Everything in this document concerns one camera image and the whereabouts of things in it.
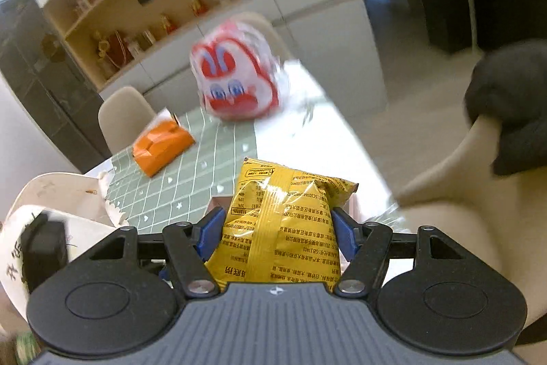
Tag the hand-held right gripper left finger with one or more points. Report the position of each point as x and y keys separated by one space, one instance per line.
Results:
x=209 y=232

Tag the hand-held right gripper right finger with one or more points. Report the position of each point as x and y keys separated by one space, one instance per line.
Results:
x=345 y=232

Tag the yellow snack packet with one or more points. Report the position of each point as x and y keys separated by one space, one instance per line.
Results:
x=277 y=219

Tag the green checked tablecloth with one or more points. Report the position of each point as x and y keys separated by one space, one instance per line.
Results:
x=192 y=177

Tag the white cartoon print paper bag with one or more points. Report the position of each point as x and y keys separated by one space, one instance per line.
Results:
x=51 y=189

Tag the orange tissue box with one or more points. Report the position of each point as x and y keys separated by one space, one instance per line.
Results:
x=162 y=147

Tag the white leaf print tablecloth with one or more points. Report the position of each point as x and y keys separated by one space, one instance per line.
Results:
x=299 y=134

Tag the beige chair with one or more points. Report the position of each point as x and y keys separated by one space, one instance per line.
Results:
x=448 y=198
x=124 y=117
x=273 y=35

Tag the red white rabbit bag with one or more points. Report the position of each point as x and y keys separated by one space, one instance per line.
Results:
x=235 y=78

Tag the dark glass cabinet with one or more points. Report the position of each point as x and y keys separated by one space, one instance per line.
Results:
x=42 y=70

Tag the white wooden display cabinet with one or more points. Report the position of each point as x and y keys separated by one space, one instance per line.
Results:
x=299 y=27

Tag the black jacket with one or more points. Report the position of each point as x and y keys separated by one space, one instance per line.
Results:
x=513 y=91

